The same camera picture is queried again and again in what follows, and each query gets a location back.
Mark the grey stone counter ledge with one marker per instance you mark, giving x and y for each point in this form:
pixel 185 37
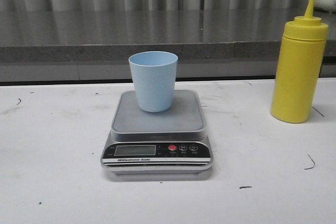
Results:
pixel 94 46

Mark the light blue plastic cup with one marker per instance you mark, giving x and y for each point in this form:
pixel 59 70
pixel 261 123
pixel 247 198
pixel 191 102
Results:
pixel 153 75

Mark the silver electronic kitchen scale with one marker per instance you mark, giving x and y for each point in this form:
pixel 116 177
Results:
pixel 172 144

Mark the yellow squeeze bottle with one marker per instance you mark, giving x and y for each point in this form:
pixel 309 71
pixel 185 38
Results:
pixel 300 59

